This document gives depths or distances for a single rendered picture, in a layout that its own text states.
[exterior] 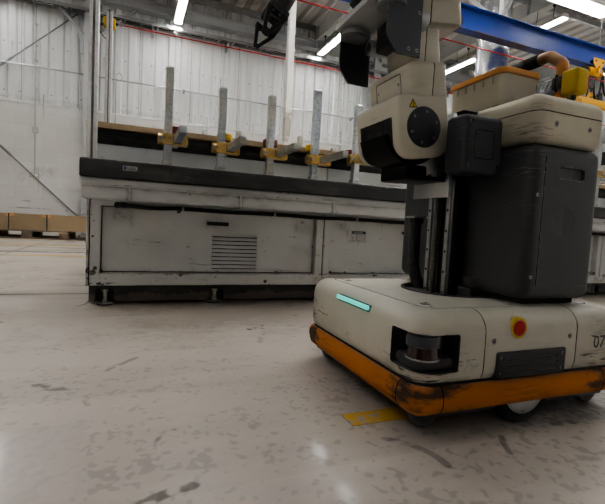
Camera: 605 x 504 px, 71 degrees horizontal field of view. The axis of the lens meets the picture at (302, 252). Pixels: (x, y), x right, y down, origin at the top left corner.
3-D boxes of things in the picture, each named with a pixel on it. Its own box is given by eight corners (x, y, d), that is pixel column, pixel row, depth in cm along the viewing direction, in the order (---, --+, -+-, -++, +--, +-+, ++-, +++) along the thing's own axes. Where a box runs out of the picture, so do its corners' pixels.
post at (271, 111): (272, 189, 217) (276, 94, 214) (265, 189, 215) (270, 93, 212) (270, 190, 220) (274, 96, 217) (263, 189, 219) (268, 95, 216)
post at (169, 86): (171, 170, 198) (174, 66, 195) (163, 170, 196) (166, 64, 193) (170, 171, 201) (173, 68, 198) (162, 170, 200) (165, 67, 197)
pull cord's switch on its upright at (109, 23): (119, 179, 289) (123, 12, 282) (95, 177, 283) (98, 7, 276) (119, 180, 296) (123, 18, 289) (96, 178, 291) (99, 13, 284)
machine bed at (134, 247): (687, 293, 399) (697, 200, 393) (83, 306, 208) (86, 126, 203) (611, 282, 463) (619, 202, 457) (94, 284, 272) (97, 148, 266)
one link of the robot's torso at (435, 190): (428, 200, 134) (434, 121, 133) (499, 196, 108) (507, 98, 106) (354, 194, 125) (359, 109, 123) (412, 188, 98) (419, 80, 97)
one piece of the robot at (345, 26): (377, 90, 131) (381, 18, 130) (435, 60, 105) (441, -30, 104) (330, 81, 125) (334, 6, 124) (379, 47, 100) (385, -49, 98)
